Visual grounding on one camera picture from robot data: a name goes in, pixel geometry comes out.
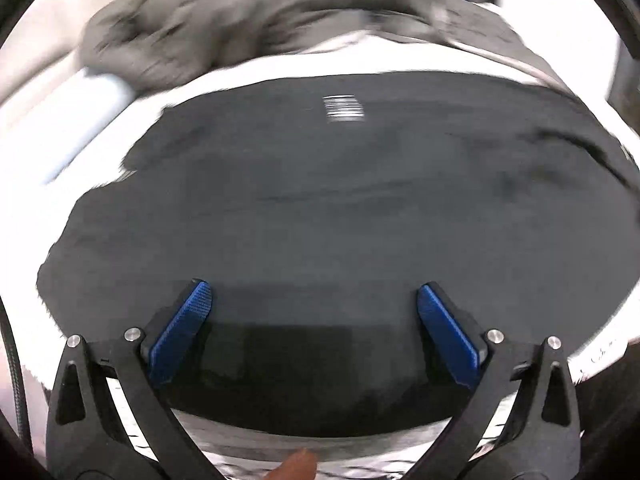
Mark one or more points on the person's left hand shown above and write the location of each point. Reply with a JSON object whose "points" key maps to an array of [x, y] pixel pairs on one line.
{"points": [[295, 467]]}

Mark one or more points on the white textured bed sheet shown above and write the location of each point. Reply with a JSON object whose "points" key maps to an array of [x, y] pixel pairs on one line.
{"points": [[360, 57]]}

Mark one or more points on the black pants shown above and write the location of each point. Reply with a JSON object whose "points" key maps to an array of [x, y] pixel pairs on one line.
{"points": [[300, 185]]}

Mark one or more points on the grey jacket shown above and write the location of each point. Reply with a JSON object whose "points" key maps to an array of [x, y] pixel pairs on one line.
{"points": [[240, 15]]}

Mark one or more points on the pale blue cloth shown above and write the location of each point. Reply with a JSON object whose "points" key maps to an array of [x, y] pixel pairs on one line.
{"points": [[87, 115]]}

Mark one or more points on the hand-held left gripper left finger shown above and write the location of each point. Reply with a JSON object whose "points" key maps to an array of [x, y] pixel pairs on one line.
{"points": [[182, 325]]}

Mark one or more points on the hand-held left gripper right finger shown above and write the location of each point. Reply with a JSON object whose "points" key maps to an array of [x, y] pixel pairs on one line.
{"points": [[445, 330]]}

